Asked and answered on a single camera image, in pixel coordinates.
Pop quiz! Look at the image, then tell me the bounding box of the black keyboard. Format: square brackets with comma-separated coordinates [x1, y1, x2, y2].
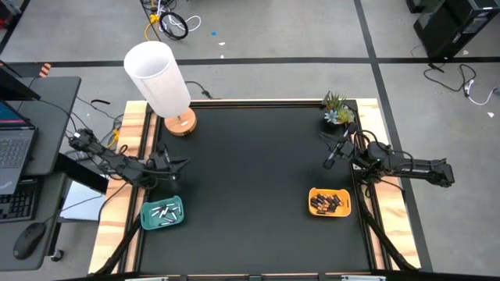
[0, 178, 42, 224]

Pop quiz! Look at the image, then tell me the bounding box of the black monitor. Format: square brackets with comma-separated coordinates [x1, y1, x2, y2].
[0, 60, 42, 101]

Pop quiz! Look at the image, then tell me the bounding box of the dark grey side desk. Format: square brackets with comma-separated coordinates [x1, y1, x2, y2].
[0, 76, 83, 272]

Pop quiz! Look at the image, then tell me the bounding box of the white shade wooden base lamp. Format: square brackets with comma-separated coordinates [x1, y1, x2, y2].
[123, 40, 198, 137]

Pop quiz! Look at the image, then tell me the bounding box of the black coiled cable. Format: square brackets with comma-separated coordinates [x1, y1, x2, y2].
[158, 10, 190, 41]

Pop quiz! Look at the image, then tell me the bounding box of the potted succulent plant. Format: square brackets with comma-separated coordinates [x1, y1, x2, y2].
[322, 91, 356, 126]

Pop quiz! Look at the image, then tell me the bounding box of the yellow cable with plug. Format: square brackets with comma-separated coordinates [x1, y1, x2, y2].
[143, 13, 162, 42]

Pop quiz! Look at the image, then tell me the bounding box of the pale floor mat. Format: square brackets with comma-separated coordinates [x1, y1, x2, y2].
[60, 180, 109, 222]

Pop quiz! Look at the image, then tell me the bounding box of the large black equipment cabinet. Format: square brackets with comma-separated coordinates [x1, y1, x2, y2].
[412, 0, 500, 60]

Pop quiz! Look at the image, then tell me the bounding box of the black lamp power cable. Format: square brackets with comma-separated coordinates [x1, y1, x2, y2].
[184, 80, 214, 100]

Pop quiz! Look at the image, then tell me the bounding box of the teal plastic bin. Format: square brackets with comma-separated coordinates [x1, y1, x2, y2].
[139, 195, 186, 231]

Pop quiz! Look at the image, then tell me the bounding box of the black desk foot bar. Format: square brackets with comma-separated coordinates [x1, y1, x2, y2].
[54, 154, 110, 195]

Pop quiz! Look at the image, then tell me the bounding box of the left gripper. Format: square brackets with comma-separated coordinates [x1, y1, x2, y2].
[150, 140, 191, 183]

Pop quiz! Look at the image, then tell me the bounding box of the black computer mouse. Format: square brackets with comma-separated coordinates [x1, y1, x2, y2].
[12, 222, 47, 261]

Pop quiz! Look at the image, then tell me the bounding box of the white floor cable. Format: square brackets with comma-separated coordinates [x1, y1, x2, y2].
[155, 13, 202, 34]

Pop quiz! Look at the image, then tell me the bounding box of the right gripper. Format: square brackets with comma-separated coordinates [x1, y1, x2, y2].
[319, 123, 368, 170]

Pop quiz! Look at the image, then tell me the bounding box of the black floor cable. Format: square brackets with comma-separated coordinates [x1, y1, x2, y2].
[423, 62, 478, 94]

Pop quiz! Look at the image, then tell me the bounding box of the yellow plastic bin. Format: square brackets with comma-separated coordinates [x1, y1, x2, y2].
[308, 187, 352, 219]

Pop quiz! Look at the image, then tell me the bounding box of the grey laptop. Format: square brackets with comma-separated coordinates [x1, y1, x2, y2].
[0, 99, 40, 196]

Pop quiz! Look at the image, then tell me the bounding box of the white power strip cable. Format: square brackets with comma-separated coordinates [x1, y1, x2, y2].
[462, 77, 499, 107]

